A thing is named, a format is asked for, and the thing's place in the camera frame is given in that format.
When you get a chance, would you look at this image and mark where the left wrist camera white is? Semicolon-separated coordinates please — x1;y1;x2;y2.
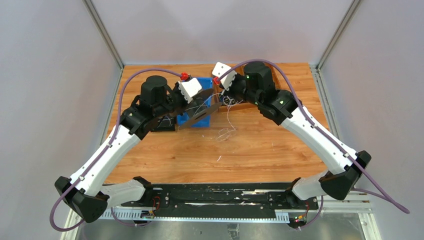
178;78;202;104

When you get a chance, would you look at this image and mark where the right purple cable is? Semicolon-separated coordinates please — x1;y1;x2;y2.
213;58;411;230

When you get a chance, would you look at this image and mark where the blue plastic bin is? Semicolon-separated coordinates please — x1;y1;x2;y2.
176;77;214;128

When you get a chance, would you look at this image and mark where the white wire cable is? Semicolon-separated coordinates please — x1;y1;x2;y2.
185;93;244;143

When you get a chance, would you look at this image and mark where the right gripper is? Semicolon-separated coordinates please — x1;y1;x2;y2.
218;71;260;107

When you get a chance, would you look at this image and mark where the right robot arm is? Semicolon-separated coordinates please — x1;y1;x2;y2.
212;61;371;209

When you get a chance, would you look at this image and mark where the aluminium frame rail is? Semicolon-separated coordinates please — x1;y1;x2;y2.
100;182;372;223

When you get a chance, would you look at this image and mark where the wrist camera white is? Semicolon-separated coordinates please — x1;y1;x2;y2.
178;78;202;104
212;62;237;91

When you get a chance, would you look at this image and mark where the wooden compartment tray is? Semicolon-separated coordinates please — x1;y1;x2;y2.
212;62;282;113

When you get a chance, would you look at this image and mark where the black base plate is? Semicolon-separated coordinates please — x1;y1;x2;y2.
123;182;319;220

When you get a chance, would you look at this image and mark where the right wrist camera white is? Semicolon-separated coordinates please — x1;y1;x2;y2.
212;62;237;91

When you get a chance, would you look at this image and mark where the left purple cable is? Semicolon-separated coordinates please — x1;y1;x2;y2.
49;67;190;233

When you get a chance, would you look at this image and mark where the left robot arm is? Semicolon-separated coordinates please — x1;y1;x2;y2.
55;75;202;223

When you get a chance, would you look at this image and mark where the black plastic bin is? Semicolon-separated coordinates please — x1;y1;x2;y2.
151;115;177;132

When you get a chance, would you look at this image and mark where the purple cable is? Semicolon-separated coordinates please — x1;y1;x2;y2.
49;67;190;233
213;58;411;230

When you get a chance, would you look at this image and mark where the dark grey cable spool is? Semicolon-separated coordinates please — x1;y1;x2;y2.
178;88;223;130

